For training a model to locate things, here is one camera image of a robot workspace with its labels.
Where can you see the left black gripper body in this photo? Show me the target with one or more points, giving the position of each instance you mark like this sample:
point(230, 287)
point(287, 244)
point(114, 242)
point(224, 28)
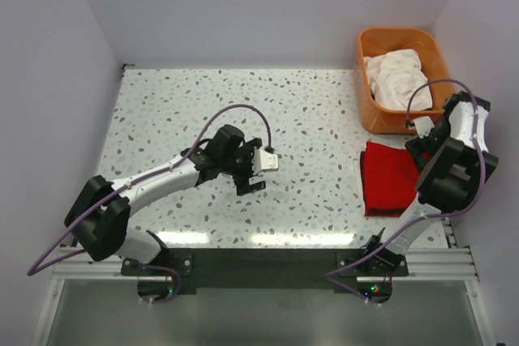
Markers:
point(242, 167)

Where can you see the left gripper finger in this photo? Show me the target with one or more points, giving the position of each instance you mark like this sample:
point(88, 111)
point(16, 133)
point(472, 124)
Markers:
point(245, 187)
point(253, 144)

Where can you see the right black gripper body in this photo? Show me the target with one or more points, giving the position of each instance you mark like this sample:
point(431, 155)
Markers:
point(431, 143)

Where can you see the bright red t shirt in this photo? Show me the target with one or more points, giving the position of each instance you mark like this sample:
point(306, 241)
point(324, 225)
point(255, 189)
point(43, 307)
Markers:
point(389, 176)

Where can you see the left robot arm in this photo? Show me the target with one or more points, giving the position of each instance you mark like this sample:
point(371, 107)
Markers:
point(99, 218)

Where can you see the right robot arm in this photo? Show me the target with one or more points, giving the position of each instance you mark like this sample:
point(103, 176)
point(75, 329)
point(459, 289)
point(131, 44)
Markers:
point(453, 165)

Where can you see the orange plastic basket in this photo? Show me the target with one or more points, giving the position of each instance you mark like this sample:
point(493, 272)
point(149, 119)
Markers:
point(427, 100)

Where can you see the white folded t shirt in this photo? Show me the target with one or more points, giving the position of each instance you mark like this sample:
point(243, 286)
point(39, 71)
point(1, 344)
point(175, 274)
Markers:
point(358, 176)

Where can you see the dark red folded t shirt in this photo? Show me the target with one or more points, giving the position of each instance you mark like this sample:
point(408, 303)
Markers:
point(390, 213)

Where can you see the white crumpled t shirt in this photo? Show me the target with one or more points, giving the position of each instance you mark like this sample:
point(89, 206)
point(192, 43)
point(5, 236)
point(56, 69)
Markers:
point(393, 77)

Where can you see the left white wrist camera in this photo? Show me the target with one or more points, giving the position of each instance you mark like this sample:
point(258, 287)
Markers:
point(264, 161)

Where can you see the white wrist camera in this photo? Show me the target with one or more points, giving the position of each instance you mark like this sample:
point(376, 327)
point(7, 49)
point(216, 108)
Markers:
point(264, 161)
point(422, 126)

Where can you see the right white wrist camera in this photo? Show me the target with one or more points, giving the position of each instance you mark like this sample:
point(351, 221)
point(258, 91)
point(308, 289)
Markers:
point(422, 126)

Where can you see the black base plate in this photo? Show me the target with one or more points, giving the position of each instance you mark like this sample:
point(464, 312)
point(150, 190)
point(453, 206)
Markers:
point(265, 268)

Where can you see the aluminium rail frame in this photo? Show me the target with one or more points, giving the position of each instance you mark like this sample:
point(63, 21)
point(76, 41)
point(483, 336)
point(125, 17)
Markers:
point(453, 264)

